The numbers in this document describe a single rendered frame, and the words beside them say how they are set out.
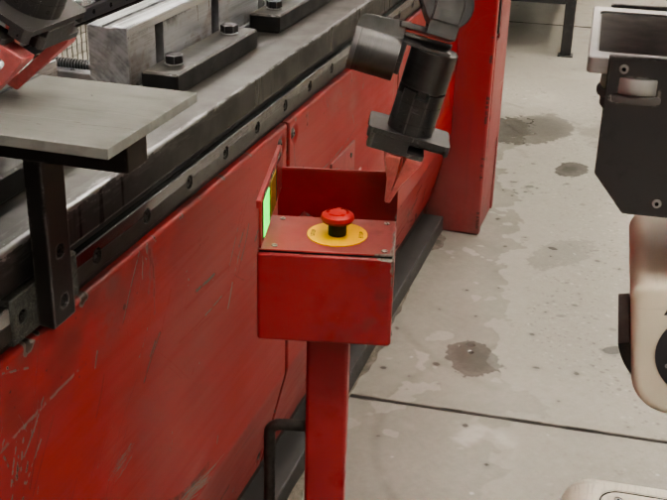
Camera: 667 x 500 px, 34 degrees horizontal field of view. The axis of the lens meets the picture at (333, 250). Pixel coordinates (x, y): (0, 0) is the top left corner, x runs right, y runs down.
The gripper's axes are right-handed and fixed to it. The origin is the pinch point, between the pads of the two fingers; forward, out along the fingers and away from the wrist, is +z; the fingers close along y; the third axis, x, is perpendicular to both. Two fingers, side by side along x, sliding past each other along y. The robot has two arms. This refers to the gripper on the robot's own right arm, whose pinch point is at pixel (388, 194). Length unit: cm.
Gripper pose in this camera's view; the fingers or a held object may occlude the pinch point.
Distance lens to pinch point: 138.2
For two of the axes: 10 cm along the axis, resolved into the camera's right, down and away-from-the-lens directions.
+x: -0.6, 4.1, -9.1
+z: -2.6, 8.7, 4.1
